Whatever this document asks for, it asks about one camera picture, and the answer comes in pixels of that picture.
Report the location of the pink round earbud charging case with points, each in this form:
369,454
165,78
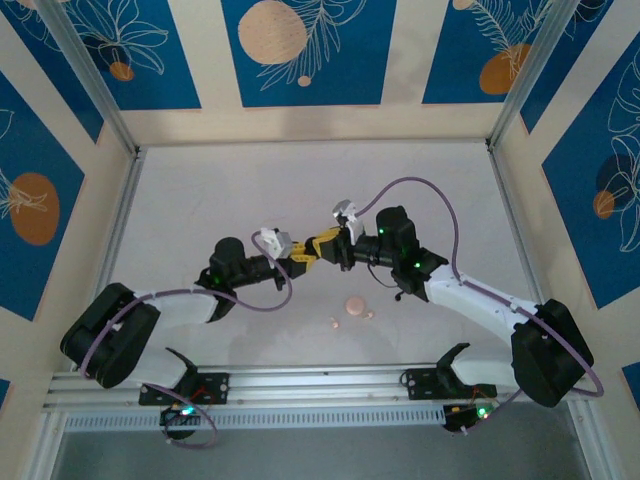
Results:
355,306

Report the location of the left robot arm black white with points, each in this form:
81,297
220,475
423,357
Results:
175,305

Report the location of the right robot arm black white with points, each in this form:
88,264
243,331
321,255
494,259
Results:
475,300

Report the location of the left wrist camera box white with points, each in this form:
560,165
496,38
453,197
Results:
277,242

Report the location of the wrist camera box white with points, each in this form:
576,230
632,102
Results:
345,210
277,242

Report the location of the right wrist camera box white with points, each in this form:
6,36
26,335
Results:
345,210

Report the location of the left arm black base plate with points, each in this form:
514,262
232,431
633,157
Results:
220,387

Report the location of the aluminium table side rail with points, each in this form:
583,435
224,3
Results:
502,190
122,210

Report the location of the aluminium mounting rail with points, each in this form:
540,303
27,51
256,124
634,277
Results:
310,387

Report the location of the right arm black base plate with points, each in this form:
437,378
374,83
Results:
420,385

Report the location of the aluminium frame post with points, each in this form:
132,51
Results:
90,75
535,75

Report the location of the aluminium lower frame bar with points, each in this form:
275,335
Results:
47,450
590,440

